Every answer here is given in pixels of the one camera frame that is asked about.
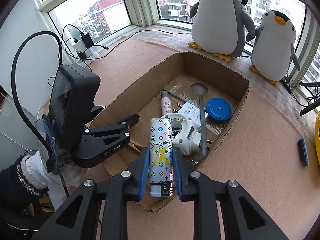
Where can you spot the brown cardboard box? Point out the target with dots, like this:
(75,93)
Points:
(176,74)

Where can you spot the large grey penguin plush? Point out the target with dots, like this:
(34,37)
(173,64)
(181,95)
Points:
(219,27)

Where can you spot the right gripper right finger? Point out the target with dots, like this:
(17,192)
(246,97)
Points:
(221,210)

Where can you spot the black tripod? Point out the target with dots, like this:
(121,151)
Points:
(313,100)

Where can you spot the white round device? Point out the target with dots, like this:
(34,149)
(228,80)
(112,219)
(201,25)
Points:
(185,133)

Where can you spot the black remote control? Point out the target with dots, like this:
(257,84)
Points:
(287,85)

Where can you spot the yellow fruit bowl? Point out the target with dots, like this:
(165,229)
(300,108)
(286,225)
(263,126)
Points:
(317,130)

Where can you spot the small grey penguin plush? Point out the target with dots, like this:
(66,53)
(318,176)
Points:
(273,49)

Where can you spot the white power adapter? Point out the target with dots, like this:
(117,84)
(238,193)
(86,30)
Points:
(191,111)

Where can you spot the white patterned lighter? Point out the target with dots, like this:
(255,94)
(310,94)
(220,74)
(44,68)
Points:
(161,175)

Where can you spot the black camera box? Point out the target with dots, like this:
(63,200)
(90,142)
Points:
(71,103)

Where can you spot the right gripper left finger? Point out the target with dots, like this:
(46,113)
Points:
(99,207)

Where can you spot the pink cosmetic bottle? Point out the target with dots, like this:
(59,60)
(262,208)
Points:
(165,103)

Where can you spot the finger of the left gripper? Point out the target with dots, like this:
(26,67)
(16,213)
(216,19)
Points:
(125,123)

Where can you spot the white gloved left hand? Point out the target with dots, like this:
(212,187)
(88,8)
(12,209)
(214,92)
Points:
(50,172)

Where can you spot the black charger plug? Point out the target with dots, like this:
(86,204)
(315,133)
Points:
(87,40)

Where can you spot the blue plastic bracket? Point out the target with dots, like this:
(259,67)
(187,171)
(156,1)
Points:
(303,151)

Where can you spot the wooden clothespin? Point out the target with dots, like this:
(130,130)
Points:
(135,146)

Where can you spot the blue tape measure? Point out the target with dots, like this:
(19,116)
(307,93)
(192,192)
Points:
(218,109)

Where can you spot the white power strip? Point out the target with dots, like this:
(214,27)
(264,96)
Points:
(89,53)

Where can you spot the dark sleeve forearm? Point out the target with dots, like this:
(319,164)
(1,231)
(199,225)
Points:
(21,184)

